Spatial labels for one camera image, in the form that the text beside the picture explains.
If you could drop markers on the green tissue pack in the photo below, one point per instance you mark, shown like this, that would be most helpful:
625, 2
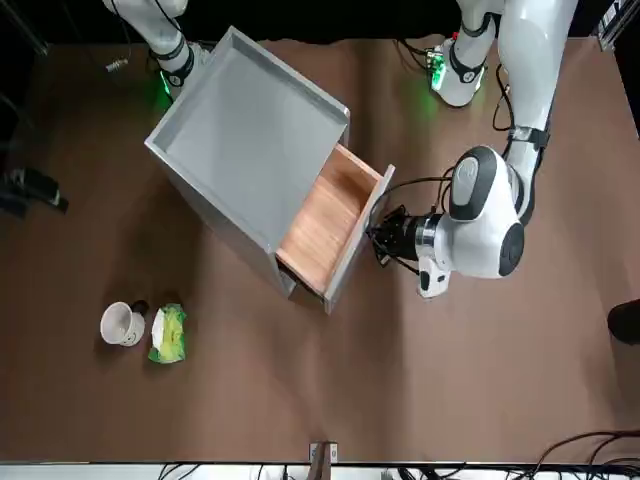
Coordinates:
170, 335

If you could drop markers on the black clamp device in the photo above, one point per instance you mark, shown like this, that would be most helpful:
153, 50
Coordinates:
35, 192

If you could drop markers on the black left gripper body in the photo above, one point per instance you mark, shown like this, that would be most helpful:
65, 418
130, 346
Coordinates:
400, 235

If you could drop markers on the wooden drawer with grey front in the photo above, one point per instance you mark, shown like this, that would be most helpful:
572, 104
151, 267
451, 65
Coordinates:
325, 225

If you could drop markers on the aluminium frame rail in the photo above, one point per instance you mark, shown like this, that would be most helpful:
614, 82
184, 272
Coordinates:
611, 25

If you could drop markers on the grey cabinet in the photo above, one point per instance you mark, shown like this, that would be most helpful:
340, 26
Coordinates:
250, 140

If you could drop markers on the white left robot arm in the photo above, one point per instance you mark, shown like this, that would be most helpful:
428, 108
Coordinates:
480, 235

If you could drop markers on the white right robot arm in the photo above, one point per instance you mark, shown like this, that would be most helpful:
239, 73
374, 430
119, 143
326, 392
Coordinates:
165, 35

